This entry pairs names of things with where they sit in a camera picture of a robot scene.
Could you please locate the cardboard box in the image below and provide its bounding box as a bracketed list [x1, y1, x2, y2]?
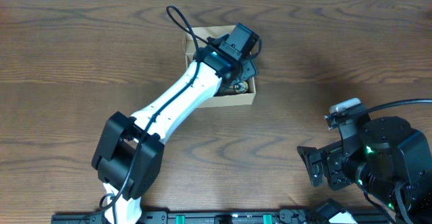
[182, 25, 256, 108]

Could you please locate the correction tape dispenser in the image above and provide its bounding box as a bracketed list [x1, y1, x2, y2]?
[233, 81, 249, 94]

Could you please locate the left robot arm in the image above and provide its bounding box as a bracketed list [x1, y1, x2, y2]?
[91, 24, 262, 223]

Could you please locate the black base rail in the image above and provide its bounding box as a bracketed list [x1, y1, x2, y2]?
[51, 210, 391, 224]

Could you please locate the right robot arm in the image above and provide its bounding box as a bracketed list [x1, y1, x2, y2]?
[297, 98, 431, 223]

